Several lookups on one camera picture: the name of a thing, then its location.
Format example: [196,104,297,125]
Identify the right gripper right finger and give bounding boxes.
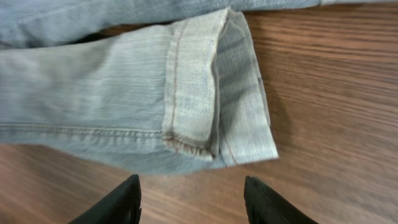
[244,176,317,224]

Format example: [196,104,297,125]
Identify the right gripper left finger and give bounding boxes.
[70,174,142,224]

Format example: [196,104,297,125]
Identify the light blue denim shorts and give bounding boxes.
[0,0,398,175]

